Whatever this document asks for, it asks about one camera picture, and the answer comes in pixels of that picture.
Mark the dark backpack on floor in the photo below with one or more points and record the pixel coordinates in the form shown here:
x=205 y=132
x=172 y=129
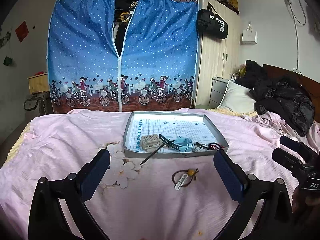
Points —
x=37 y=104

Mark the grey bedside drawer cabinet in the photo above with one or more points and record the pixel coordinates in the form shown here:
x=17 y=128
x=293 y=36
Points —
x=218 y=90

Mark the blue kids smartwatch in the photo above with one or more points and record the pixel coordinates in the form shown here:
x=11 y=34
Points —
x=182 y=144

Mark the black hair clip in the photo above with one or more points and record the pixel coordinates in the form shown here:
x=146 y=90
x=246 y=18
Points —
x=197 y=144

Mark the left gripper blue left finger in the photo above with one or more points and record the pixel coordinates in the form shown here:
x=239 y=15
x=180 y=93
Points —
x=46 y=218

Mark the black jacket pile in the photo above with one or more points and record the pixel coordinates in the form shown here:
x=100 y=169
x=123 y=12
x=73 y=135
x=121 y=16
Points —
x=280 y=95

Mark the grey shallow cardboard tray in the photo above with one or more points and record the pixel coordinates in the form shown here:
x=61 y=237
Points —
x=172 y=125

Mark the red diamond wall paper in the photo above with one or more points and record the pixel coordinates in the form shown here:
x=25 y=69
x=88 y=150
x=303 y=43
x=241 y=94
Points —
x=22 y=31

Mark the white small hair clip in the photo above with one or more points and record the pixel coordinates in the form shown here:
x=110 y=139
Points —
x=181 y=181

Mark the yellow wooden box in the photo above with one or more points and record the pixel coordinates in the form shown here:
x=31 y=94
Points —
x=38 y=83

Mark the beige claw hair clip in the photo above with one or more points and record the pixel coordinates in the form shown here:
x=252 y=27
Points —
x=149 y=143

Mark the light wooden wardrobe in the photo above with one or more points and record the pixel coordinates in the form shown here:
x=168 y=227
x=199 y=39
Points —
x=216 y=57

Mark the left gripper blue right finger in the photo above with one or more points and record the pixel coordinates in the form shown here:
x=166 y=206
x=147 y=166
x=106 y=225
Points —
x=275 y=217

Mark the blue fabric wardrobe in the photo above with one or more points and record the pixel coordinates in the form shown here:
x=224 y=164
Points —
x=122 y=55

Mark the wall photo cards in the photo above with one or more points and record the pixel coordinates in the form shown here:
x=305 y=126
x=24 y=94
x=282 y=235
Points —
x=5 y=39

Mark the pink crumpled blanket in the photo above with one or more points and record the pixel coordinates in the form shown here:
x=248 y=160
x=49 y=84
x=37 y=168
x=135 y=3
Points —
x=274 y=121

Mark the white pillow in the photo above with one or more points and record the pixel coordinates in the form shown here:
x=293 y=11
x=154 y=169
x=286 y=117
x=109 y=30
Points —
x=237 y=99

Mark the green wall hook ornament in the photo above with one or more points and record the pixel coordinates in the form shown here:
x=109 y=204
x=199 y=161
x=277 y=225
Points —
x=8 y=61

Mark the black duffel bag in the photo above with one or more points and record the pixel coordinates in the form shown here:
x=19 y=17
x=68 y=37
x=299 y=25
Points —
x=210 y=23

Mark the wooden headboard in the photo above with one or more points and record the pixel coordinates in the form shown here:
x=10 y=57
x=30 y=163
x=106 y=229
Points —
x=311 y=86

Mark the pink bed sheet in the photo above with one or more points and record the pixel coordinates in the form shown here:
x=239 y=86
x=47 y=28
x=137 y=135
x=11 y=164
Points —
x=134 y=200

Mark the white paper gift bag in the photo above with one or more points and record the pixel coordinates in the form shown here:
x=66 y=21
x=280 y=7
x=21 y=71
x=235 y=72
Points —
x=249 y=35

